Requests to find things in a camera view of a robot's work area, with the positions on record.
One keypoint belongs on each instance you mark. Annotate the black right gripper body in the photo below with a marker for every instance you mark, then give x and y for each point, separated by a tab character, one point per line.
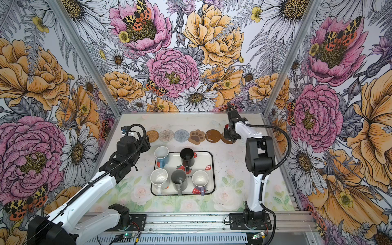
231	135

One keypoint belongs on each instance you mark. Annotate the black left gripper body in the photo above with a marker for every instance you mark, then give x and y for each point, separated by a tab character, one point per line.
146	147

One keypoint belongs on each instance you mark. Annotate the plain brown round coaster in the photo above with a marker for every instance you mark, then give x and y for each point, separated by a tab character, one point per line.
226	141

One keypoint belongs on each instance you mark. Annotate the scratched brown round coaster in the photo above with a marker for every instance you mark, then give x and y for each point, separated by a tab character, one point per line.
213	136

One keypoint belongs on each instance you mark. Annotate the woven rattan round coaster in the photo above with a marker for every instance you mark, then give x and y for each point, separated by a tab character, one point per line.
153	135

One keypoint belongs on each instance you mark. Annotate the blue mug white inside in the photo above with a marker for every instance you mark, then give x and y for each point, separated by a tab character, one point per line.
162	156

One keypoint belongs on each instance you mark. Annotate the cork paw print coaster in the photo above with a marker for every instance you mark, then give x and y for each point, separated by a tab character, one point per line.
196	137

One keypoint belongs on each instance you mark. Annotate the black mug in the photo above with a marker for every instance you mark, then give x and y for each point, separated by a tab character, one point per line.
187	156

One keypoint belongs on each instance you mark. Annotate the grey woven round coaster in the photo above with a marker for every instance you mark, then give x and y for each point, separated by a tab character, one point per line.
181	135

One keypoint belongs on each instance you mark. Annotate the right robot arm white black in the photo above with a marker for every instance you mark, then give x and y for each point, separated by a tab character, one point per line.
260	160

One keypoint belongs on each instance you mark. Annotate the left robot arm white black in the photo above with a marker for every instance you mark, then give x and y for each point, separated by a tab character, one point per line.
63	227

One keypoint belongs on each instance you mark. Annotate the white strawberry tray black rim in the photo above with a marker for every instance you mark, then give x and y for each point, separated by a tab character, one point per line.
203	161

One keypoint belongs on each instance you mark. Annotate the grey mug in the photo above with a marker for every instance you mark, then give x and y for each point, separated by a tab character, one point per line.
179	180

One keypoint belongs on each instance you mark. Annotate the green circuit board left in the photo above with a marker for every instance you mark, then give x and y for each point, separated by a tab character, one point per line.
127	236

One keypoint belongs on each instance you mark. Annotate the green circuit board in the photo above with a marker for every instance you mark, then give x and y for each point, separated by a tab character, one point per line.
127	236
260	235

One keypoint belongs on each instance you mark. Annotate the green circuit board right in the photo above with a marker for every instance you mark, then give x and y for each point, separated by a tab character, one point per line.
260	235

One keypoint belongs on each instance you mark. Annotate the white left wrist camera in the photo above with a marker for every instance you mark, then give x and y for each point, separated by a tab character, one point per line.
125	130

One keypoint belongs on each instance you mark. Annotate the white mug purple handle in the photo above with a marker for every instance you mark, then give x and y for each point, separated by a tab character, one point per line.
200	180

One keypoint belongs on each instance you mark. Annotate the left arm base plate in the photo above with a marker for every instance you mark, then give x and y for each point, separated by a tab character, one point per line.
131	222

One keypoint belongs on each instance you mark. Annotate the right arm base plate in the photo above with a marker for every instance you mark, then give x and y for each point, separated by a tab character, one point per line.
240	221

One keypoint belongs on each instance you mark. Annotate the aluminium frame rail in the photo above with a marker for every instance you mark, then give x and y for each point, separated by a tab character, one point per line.
202	222

